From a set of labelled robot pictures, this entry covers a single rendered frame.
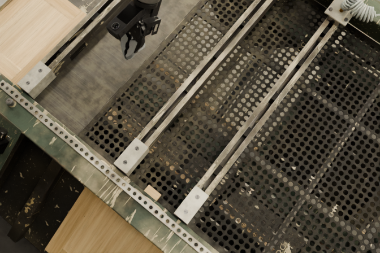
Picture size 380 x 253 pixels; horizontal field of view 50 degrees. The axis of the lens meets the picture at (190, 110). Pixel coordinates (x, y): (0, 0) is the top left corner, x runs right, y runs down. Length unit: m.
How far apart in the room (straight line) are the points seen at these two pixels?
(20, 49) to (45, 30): 0.13
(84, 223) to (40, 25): 0.87
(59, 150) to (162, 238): 0.49
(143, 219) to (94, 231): 0.44
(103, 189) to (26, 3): 0.86
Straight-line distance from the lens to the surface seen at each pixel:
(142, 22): 1.16
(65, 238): 1.98
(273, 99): 1.61
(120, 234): 1.83
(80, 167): 1.55
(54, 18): 1.82
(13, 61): 1.78
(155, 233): 1.49
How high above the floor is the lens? 1.64
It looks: 16 degrees down
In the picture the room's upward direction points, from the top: 35 degrees clockwise
